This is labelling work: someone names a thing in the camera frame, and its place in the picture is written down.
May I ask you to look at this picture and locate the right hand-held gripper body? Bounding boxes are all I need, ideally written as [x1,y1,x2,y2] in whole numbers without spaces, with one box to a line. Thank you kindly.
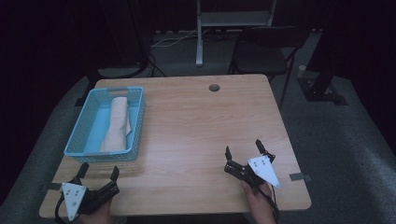
[223,154,282,190]

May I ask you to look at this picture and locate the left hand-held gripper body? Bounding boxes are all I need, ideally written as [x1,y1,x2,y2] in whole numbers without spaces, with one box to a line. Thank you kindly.
[55,176,120,222]

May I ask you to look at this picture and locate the blue plastic basket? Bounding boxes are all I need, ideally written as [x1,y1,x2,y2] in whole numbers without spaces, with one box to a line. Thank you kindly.
[63,86,147,163]

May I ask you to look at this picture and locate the cream towel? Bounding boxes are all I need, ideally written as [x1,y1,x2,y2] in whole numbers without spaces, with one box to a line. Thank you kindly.
[98,96,134,153]

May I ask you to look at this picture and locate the person's left hand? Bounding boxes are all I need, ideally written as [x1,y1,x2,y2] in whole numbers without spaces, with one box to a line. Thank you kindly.
[78,200,114,224]

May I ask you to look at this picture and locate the person's right hand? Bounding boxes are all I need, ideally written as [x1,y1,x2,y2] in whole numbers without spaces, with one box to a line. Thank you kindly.
[241,181,278,224]

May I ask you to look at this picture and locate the dark tape piece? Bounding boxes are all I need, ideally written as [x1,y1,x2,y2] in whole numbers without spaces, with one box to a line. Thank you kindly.
[39,182,64,191]
[289,172,313,183]

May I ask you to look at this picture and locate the black stand with base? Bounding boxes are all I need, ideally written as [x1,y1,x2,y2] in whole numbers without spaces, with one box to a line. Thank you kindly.
[297,29,348,106]

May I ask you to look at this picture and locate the small pale cup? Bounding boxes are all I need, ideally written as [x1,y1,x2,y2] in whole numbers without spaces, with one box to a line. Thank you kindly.
[296,64,308,79]

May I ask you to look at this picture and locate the black chair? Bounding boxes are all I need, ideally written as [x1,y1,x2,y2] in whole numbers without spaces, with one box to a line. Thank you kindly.
[228,26,307,110]

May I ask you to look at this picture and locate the dark curved stand base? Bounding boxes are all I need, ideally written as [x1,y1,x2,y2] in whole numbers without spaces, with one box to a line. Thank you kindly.
[97,65,148,79]

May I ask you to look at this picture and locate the desk with white metal legs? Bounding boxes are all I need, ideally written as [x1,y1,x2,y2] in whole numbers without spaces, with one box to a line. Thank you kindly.
[195,0,278,68]

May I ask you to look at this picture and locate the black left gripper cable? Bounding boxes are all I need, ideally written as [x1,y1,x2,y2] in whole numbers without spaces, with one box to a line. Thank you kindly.
[54,194,68,224]

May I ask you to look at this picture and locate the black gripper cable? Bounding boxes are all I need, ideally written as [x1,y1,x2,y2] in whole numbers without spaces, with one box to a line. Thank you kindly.
[264,186,281,223]
[54,194,68,224]

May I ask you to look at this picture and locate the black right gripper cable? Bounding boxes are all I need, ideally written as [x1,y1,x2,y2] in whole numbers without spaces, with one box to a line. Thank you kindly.
[264,186,281,223]

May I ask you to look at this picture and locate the black floor cables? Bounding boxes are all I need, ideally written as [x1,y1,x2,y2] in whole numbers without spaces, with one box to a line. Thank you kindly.
[145,53,168,78]

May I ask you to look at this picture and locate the white floor cable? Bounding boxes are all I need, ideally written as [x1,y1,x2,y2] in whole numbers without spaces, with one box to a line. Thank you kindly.
[150,28,200,49]

